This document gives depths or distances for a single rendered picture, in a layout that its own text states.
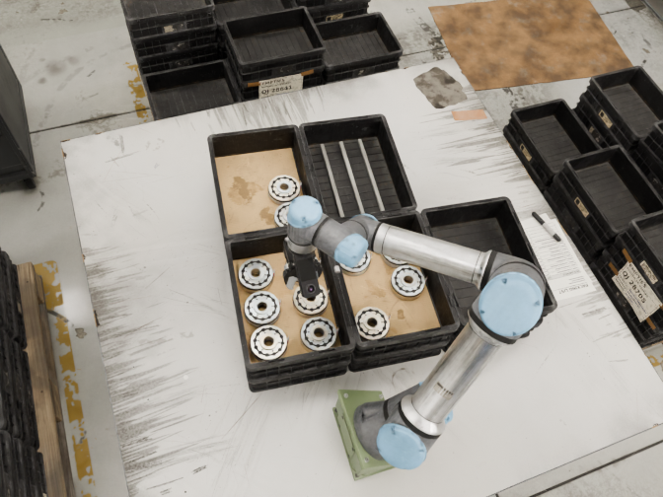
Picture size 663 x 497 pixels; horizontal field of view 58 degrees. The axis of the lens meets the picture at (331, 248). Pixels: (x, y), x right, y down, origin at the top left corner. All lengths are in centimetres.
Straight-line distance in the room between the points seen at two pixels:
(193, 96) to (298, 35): 58
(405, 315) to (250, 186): 66
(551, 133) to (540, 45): 101
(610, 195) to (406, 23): 174
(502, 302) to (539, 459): 78
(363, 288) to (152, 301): 66
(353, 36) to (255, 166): 134
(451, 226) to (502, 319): 80
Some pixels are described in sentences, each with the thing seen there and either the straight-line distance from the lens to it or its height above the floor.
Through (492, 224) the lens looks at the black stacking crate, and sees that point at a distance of 202.
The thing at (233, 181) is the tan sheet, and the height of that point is 83.
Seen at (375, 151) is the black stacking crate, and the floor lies 83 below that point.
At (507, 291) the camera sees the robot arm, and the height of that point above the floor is 141.
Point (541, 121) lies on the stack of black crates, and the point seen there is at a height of 27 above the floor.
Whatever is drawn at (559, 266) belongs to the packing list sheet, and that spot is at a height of 70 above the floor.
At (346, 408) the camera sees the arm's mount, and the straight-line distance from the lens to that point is 161.
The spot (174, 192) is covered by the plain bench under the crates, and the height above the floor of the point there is 70.
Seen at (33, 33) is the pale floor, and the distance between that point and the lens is 397.
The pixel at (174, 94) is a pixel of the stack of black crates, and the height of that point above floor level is 27.
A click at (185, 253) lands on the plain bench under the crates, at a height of 70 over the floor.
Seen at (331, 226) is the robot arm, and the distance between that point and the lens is 132.
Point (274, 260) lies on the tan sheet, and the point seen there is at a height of 83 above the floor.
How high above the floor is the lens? 243
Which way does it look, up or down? 60 degrees down
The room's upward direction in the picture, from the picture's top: 9 degrees clockwise
